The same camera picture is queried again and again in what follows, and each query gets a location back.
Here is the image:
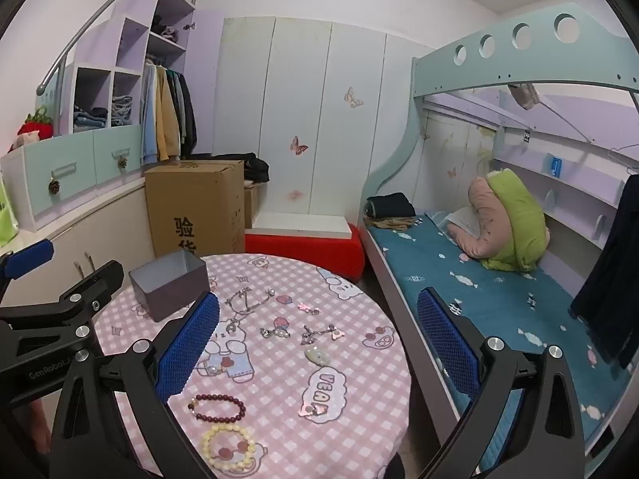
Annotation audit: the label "light blue hanging shirt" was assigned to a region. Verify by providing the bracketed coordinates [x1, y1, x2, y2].
[141, 62, 163, 165]

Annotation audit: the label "green bag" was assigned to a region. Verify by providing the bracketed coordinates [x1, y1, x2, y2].
[0, 172, 20, 247]

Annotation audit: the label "silver charm with pink piece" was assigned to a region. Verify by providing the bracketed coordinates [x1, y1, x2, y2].
[300, 324, 346, 346]

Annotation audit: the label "grey hanging pouch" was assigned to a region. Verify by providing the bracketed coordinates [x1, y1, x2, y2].
[508, 82, 541, 111]

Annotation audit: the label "pink and green pillow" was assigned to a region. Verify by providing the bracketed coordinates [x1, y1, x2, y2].
[479, 170, 547, 273]

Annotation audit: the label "black clothes pile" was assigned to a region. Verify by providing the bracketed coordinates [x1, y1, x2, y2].
[212, 152, 270, 184]

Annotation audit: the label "large cardboard box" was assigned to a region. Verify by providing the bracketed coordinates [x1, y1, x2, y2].
[144, 160, 246, 260]

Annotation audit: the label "white wardrobe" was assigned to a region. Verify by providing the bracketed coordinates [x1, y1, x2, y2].
[212, 16, 435, 220]

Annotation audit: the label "tan folded clothes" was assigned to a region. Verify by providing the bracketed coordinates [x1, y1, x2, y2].
[363, 216, 417, 233]

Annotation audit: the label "yellow hanging jacket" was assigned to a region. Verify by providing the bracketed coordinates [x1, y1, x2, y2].
[156, 67, 181, 161]

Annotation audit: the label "white pillow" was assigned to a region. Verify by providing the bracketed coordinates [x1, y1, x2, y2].
[442, 207, 475, 235]

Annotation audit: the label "dark hanging jackets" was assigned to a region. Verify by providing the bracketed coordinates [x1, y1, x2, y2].
[167, 70, 198, 156]

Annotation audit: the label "teal drawer cabinet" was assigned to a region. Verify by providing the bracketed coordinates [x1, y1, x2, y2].
[0, 125, 145, 233]

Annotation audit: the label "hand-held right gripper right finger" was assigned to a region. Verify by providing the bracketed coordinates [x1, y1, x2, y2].
[416, 287, 586, 479]

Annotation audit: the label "pink checked cartoon tablecloth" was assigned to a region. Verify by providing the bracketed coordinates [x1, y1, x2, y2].
[92, 253, 413, 479]

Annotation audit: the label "pink plush toy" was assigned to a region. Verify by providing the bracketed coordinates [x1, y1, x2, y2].
[7, 130, 41, 153]

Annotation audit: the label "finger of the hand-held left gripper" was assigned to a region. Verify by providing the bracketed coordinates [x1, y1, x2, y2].
[0, 239, 55, 305]
[0, 259, 125, 331]

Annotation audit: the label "purple bed shelf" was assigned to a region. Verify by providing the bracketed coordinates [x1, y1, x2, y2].
[492, 125, 639, 255]

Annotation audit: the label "dark folded clothes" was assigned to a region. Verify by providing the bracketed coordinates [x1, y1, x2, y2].
[366, 192, 416, 219]

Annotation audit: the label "dark red bead bracelet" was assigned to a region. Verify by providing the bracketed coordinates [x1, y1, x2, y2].
[188, 393, 247, 424]

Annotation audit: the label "folded jeans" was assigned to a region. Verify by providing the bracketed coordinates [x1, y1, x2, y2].
[74, 105, 109, 131]
[111, 95, 133, 125]

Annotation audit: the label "silver chain necklace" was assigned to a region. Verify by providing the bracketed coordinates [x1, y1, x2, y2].
[224, 287, 278, 335]

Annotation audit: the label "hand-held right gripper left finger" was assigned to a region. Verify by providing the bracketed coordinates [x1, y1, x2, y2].
[49, 290, 221, 479]

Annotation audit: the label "folded clothes on shelf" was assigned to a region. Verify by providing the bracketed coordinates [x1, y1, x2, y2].
[150, 14, 179, 43]

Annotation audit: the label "cream bead bracelet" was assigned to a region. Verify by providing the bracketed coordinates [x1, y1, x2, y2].
[200, 423, 256, 471]

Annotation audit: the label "small cardboard box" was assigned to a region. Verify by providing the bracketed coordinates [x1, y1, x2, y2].
[244, 184, 261, 230]

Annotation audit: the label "cream low cabinet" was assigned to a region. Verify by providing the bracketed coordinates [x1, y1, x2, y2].
[0, 174, 155, 307]

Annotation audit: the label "grey box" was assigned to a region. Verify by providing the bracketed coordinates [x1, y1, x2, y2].
[129, 251, 210, 323]

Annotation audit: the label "strawberry plush toy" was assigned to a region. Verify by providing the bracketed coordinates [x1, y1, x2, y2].
[17, 107, 55, 143]

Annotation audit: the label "blue printed bed sheet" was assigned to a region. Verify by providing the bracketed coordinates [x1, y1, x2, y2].
[369, 212, 635, 475]

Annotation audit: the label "teal bunk bed frame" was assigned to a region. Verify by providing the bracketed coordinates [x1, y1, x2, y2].
[357, 2, 639, 479]

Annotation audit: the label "purple stair shelf cabinet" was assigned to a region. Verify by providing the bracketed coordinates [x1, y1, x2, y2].
[35, 0, 225, 160]

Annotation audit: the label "dark hanging garment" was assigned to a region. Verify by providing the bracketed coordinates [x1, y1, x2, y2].
[569, 172, 639, 370]

